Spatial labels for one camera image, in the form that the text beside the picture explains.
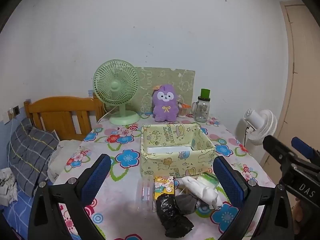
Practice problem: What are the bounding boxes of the white standing fan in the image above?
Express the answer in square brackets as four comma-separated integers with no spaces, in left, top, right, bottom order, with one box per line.
[242,108,278,146]

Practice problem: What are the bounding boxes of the green tissue pack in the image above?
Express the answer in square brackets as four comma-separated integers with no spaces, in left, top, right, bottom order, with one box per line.
[196,172,219,189]

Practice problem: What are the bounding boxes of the green patterned cardboard sheet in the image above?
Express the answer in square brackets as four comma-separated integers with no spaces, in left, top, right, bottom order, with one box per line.
[126,67,195,113]

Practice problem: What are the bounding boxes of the white crumpled bedding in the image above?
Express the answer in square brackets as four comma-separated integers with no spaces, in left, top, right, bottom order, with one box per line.
[47,140,81,183]

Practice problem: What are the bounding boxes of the purple plush toy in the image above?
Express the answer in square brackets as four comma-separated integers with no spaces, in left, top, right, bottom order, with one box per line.
[152,84,179,122]

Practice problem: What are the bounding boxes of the white cloth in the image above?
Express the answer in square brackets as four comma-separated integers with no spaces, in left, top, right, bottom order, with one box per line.
[182,176,223,209]

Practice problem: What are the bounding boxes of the yellow cartoon tissue pack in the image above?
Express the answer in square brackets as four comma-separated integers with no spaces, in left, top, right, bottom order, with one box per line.
[153,176,175,200]

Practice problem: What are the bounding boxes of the wall socket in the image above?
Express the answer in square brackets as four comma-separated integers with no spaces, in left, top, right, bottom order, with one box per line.
[13,106,20,116]

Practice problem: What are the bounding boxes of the grey drawstring pouch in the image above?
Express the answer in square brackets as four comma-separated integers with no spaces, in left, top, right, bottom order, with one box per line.
[175,194,201,215]

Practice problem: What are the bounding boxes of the black plastic bag roll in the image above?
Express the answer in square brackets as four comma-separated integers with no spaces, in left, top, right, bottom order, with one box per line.
[156,193,194,238]

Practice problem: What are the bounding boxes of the yellow cartoon fabric box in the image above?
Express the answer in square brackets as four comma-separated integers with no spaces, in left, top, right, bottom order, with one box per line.
[139,123,217,178]

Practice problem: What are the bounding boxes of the grey plaid pillow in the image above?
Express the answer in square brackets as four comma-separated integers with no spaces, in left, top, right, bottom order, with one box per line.
[7,118,59,197]

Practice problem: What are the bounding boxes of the glass jar green lid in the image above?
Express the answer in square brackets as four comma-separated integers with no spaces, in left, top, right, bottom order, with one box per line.
[191,88,210,122]

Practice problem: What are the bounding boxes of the floral tablecloth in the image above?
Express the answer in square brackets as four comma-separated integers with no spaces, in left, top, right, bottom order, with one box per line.
[56,114,274,239]

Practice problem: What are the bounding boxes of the green desk fan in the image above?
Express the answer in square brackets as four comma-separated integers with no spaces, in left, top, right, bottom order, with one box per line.
[93,59,139,126]

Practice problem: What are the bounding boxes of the beige door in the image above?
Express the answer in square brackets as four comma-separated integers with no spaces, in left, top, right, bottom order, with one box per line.
[267,0,319,148]

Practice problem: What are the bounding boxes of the clear plastic sleeve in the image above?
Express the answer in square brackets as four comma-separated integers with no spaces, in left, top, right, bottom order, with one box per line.
[135,176,154,215]

